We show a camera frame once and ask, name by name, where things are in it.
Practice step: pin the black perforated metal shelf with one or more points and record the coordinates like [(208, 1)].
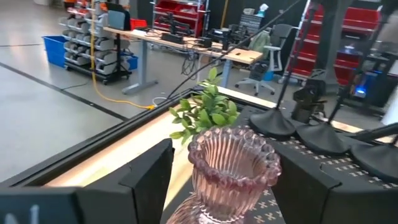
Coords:
[(342, 161)]

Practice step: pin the white teal tissue box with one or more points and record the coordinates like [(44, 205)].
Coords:
[(262, 11)]

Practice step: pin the black round lamp base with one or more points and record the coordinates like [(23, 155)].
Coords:
[(379, 161)]

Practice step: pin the pink ribbed glass candle holder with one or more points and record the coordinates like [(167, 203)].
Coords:
[(230, 174)]

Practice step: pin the tall black candlestick holder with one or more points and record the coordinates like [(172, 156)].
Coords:
[(272, 124), (323, 140)]

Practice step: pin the red plastic bin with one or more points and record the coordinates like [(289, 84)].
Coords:
[(138, 24)]

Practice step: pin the bin storage rack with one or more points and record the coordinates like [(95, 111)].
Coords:
[(102, 43)]

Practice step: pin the wooden desk grey legs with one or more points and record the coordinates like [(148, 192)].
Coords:
[(242, 56)]

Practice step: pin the black aluminium table frame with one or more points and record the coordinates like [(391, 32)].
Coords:
[(93, 146)]

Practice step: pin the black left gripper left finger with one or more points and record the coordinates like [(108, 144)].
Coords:
[(146, 186)]

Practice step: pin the green jacket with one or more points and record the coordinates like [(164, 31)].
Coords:
[(259, 43)]

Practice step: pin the grey office chair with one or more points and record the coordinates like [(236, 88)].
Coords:
[(280, 34)]

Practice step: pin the red bin shelving unit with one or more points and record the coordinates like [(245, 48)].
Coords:
[(357, 15), (168, 6)]

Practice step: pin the green plant in white pot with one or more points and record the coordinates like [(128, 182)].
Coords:
[(211, 115)]

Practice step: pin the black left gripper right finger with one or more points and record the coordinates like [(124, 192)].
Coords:
[(298, 186)]

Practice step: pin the black computer blue light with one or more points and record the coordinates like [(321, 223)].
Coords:
[(360, 91)]

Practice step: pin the black robot equipment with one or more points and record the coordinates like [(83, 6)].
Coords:
[(172, 31), (224, 35)]

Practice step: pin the blue plastic bin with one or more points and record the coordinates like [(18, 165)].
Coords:
[(54, 51), (133, 62)]

